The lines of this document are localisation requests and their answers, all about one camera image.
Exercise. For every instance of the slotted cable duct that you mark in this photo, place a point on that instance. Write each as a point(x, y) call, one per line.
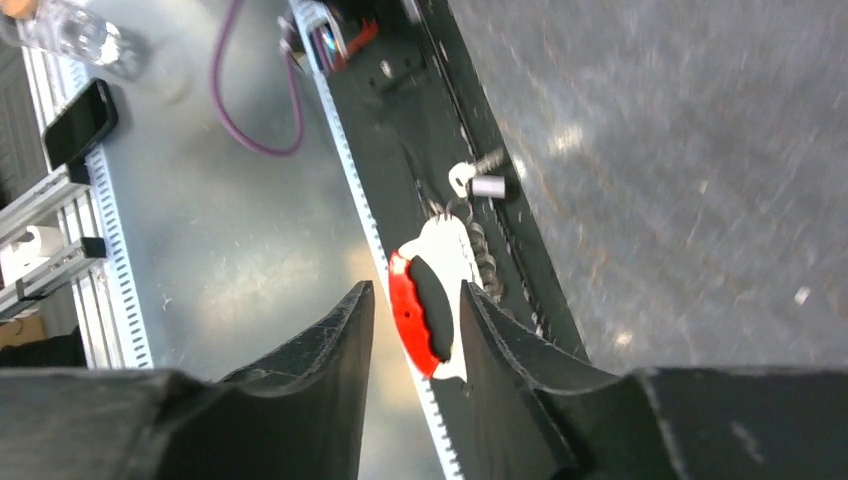
point(310, 15)

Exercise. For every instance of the black smartphone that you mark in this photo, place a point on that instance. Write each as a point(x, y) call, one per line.
point(81, 126)

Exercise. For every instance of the clear plastic bottle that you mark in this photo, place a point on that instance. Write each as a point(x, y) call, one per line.
point(63, 28)

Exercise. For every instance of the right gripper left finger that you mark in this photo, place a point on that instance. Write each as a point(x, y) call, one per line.
point(295, 413)

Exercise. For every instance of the keyring with red fob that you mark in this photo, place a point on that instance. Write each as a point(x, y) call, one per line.
point(454, 247)

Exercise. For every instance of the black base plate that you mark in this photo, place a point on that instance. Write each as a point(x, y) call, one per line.
point(412, 107)

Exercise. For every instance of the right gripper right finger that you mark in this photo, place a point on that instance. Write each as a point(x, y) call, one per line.
point(540, 413)

